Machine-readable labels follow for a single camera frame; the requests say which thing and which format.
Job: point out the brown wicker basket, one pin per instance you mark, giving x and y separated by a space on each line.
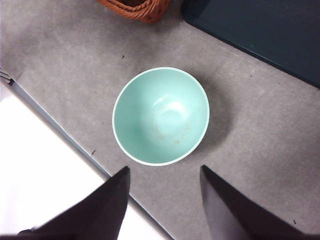
150 12

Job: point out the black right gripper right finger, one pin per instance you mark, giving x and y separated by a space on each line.
225 215

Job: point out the teal ceramic bowl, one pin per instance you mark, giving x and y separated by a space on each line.
160 117

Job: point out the dark green rectangular tray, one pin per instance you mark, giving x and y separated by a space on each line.
262 30

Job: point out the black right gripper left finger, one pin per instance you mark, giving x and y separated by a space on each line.
100 212

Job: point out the grey metal table corner bracket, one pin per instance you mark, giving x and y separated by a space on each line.
6 78

